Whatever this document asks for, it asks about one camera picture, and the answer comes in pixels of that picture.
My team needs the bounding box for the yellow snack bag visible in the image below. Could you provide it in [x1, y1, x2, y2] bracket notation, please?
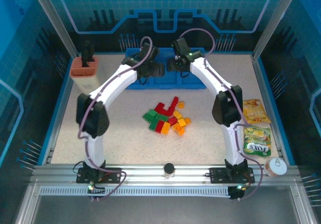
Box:
[242, 98, 272, 124]

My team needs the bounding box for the black round knob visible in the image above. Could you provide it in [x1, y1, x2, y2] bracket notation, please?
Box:
[163, 162, 175, 180]

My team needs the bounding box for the green candy bag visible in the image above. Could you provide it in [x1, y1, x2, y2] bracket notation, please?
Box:
[243, 125, 272, 157]

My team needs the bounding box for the pink and cream knife holder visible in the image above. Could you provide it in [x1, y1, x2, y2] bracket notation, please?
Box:
[69, 56, 99, 92]

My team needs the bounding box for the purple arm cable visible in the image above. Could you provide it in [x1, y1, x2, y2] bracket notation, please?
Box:
[179, 28, 264, 201]
[76, 36, 153, 201]

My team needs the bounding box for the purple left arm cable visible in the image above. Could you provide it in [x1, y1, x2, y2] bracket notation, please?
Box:
[76, 36, 153, 201]

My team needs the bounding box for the red stepped lego piece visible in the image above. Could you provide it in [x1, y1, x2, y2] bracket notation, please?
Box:
[167, 96, 180, 116]

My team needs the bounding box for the orange lego brick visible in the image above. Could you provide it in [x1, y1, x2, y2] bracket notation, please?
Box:
[160, 122, 172, 135]

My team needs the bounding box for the aluminium frame rail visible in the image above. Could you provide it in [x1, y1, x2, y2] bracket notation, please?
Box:
[30, 164, 301, 185]

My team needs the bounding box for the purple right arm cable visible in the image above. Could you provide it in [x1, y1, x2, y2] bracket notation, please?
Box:
[179, 28, 264, 201]

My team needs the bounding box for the aluminium frame post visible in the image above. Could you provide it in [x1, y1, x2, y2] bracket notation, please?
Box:
[28, 0, 79, 59]
[251, 0, 293, 60]

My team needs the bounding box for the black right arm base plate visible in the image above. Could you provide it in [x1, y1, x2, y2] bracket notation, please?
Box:
[209, 167, 254, 184]

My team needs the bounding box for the slotted grey cable duct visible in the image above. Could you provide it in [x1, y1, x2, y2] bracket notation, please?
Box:
[39, 185, 233, 197]

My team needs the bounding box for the blue three-compartment plastic tray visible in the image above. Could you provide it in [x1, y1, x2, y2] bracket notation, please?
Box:
[124, 47, 205, 90]

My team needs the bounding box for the tin can with pull tab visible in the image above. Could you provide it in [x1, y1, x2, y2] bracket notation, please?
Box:
[265, 158, 288, 177]

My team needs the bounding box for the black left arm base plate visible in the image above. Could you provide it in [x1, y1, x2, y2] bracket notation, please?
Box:
[76, 167, 123, 184]

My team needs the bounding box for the black tool handle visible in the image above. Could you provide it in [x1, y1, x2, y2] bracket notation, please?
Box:
[82, 40, 95, 68]

